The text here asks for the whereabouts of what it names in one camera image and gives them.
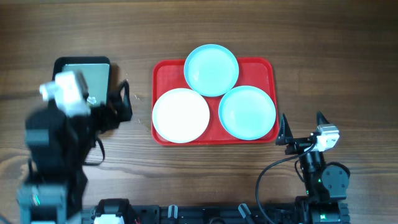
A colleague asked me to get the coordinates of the teal plate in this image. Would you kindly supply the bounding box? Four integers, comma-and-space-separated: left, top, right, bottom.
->
183, 44, 239, 97
218, 85, 277, 141

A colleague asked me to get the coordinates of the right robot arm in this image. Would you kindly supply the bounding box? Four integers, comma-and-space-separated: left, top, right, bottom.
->
276, 112, 351, 223

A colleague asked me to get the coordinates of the red plastic tray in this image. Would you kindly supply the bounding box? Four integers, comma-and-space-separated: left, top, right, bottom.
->
152, 57, 279, 146

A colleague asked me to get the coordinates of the white round plate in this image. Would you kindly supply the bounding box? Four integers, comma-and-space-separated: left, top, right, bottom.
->
152, 88, 210, 144

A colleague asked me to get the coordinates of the teal plate right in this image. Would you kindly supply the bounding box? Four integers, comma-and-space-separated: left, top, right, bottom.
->
218, 85, 277, 141

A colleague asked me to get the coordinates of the black right camera cable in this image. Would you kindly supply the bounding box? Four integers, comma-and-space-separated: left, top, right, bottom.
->
255, 142, 317, 224

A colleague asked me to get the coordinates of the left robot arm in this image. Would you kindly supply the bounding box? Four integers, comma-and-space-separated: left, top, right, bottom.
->
17, 81, 132, 223

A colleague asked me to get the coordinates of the teal plate top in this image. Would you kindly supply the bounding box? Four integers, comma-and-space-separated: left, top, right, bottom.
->
183, 44, 239, 97

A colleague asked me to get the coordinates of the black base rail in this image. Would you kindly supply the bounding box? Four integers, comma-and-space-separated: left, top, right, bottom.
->
74, 198, 351, 224

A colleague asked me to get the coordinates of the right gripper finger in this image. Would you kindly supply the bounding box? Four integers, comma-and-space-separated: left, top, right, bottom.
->
275, 113, 293, 146
317, 111, 330, 126

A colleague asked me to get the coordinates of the black camera cable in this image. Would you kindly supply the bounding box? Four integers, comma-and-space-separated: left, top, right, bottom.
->
255, 142, 317, 224
83, 136, 106, 166

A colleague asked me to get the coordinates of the black water basin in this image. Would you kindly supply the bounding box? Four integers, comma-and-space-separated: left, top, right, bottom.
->
53, 56, 111, 107

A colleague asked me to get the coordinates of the black left camera cable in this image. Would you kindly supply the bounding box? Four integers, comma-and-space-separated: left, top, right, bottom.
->
83, 136, 106, 166

